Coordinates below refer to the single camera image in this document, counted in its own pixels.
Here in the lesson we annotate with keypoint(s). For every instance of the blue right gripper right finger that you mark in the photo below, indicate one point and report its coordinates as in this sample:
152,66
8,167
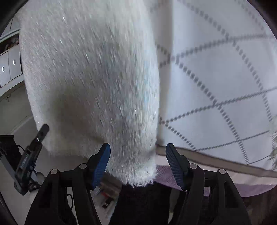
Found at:
179,165

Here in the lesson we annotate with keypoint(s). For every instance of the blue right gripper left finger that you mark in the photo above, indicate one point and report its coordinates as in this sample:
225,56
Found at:
99,163

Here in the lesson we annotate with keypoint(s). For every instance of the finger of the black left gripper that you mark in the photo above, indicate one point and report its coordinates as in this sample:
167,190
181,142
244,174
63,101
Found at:
42,131

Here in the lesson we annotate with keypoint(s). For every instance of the cream fuzzy knit sweater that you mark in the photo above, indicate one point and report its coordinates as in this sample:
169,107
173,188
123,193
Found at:
91,74

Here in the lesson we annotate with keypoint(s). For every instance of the grey cabinet with drawers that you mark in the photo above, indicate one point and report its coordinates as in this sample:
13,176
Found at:
11,67

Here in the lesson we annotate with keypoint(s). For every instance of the white grid-pattern bed sheet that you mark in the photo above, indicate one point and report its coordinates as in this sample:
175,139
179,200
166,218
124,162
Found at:
217,64

